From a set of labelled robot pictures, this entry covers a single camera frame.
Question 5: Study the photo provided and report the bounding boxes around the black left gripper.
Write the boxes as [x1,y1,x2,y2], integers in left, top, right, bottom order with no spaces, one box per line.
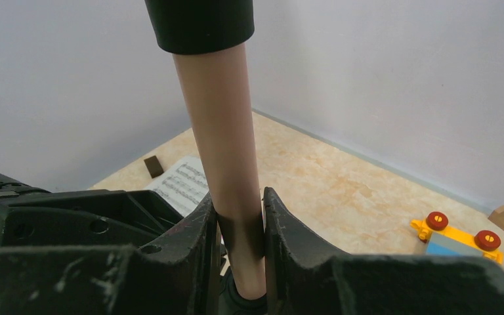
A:
[0,173,183,247]

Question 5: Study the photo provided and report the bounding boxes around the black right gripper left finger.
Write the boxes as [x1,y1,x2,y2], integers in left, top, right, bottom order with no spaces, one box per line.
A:
[0,196,217,314]

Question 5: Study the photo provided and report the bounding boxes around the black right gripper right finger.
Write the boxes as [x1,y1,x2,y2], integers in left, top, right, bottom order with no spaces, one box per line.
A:
[263,187,504,314]

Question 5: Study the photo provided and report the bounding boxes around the sheet music page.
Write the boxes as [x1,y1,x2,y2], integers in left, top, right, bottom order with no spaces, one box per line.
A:
[144,156,209,217]

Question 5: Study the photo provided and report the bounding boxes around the dark brown flat block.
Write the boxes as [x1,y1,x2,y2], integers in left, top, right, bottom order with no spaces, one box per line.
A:
[144,156,164,179]

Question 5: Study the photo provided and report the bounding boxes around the blue yellow toy block car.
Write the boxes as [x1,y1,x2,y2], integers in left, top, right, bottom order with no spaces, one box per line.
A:
[409,211,504,265]

